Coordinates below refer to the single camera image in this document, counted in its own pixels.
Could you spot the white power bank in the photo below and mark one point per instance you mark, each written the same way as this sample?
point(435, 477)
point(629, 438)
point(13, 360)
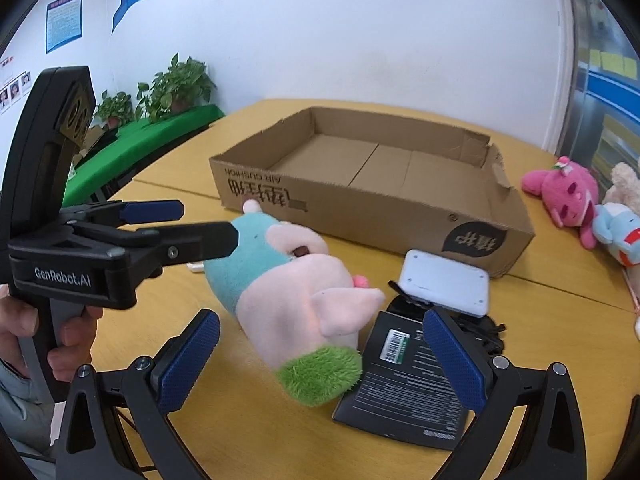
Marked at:
point(446, 283)

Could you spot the yellow sticky notes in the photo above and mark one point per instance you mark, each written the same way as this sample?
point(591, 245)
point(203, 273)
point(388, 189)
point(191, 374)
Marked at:
point(614, 63)

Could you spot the pink plush toy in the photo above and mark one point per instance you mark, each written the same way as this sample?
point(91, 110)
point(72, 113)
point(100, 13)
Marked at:
point(570, 195)

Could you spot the cardboard box tray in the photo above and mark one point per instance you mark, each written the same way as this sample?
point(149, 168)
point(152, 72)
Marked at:
point(386, 181)

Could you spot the black product box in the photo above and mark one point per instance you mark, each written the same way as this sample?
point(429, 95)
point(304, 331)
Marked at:
point(403, 393)

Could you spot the pig plush toy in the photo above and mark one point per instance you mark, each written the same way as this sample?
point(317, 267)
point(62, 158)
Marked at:
point(298, 305)

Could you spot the green covered table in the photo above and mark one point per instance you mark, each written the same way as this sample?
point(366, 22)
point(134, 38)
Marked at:
point(132, 144)

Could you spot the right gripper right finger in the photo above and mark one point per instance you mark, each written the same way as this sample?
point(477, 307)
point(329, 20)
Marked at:
point(550, 443)

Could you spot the black sunglasses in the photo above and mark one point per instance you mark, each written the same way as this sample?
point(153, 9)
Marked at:
point(484, 330)

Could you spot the blue framed poster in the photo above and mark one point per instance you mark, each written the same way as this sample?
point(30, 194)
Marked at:
point(63, 23)

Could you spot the grey sleeved forearm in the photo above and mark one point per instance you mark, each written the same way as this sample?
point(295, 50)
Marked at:
point(26, 420)

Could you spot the beige plush toy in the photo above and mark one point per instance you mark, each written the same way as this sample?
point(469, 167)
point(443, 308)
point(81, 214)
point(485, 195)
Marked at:
point(625, 187)

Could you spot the small potted plant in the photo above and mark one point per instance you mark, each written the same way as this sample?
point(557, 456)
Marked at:
point(115, 110)

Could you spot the light blue plush toy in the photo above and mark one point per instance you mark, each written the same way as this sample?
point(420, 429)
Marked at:
point(617, 227)

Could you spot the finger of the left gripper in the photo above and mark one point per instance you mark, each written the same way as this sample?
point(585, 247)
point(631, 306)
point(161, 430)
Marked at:
point(118, 213)
point(155, 248)

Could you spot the large potted plant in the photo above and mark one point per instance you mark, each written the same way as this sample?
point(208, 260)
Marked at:
point(182, 85)

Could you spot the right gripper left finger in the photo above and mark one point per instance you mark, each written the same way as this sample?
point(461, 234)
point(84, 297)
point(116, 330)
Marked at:
point(92, 442)

